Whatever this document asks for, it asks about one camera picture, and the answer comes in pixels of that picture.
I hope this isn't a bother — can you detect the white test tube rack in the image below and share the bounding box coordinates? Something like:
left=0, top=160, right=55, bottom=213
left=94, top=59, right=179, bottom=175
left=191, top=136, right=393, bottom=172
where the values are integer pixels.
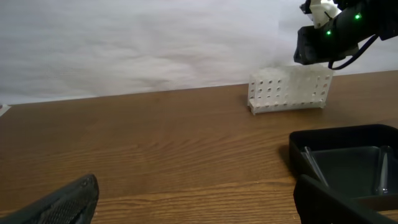
left=247, top=64, right=334, bottom=115

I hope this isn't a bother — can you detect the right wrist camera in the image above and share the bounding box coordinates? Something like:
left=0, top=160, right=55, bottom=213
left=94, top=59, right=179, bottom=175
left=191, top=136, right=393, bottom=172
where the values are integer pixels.
left=300, top=0, right=342, bottom=29

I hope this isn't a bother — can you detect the black tray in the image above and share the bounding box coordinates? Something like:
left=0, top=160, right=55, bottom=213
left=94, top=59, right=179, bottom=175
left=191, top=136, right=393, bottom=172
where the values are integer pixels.
left=288, top=123, right=398, bottom=212

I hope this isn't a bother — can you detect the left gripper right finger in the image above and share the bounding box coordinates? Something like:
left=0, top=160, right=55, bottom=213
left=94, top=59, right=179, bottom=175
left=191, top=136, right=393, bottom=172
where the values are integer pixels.
left=293, top=174, right=398, bottom=224

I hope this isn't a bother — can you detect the black cable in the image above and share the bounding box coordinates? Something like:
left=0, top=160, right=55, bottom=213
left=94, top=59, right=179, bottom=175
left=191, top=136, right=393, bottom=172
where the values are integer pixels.
left=328, top=34, right=381, bottom=71

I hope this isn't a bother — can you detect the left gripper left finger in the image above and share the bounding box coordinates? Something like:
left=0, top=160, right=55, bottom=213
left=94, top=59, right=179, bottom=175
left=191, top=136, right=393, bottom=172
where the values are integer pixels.
left=0, top=174, right=100, bottom=224

